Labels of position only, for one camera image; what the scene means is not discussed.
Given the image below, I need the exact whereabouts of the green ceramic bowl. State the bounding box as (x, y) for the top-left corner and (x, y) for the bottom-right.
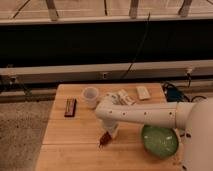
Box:
(141, 125), (179, 159)

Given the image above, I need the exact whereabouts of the brown chocolate bar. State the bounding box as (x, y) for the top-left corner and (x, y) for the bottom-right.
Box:
(64, 98), (77, 117)

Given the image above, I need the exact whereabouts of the white plastic bottle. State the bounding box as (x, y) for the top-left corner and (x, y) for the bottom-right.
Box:
(118, 89), (136, 105)

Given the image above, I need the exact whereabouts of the blue black device on floor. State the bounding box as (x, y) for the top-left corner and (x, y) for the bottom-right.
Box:
(162, 82), (190, 102)

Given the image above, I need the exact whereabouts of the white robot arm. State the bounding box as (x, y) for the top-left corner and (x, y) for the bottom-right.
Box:
(95, 95), (213, 171)

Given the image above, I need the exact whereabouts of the translucent plastic cup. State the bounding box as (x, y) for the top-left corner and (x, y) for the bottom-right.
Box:
(82, 87), (99, 109)

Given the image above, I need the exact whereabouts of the white rectangular sponge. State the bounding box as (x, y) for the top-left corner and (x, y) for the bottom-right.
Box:
(136, 86), (151, 100)

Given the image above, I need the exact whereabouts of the black hanging cable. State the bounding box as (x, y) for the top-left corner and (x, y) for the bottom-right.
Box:
(120, 12), (152, 81)

